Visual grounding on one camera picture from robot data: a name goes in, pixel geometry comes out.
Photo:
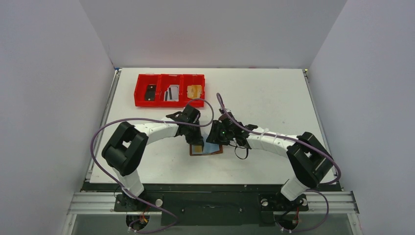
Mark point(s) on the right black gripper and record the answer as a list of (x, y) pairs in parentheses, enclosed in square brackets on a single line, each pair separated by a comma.
[(234, 133)]

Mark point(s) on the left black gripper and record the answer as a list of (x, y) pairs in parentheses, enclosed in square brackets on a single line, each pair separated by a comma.
[(197, 139)]

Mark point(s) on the brown leather card holder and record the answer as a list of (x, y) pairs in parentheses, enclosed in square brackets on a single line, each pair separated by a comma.
[(205, 150)]

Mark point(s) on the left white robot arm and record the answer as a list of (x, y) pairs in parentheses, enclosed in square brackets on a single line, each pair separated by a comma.
[(124, 150)]

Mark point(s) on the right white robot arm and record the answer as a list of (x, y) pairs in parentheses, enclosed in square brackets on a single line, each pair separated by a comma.
[(308, 157)]

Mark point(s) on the yellow card holder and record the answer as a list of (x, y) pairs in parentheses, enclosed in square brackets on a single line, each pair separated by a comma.
[(194, 91)]

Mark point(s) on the white cards in bin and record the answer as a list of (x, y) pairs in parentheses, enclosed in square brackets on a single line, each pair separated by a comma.
[(172, 93)]

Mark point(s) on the black card holder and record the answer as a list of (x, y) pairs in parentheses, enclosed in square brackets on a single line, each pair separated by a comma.
[(150, 92)]

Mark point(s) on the red right bin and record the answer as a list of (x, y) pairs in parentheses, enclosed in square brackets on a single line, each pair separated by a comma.
[(190, 79)]

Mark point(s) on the red bin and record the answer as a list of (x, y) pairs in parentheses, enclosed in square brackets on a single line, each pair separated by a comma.
[(142, 82), (166, 81), (190, 79)]

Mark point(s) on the red middle bin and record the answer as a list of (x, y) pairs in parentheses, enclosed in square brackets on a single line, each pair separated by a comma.
[(166, 81)]

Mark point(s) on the red left bin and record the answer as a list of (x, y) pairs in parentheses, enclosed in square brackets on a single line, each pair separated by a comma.
[(142, 82)]

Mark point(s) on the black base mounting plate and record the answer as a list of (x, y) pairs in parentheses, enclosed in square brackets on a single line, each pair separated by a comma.
[(287, 211)]

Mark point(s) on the aluminium frame rail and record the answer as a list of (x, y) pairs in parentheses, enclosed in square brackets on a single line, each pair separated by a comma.
[(108, 203)]

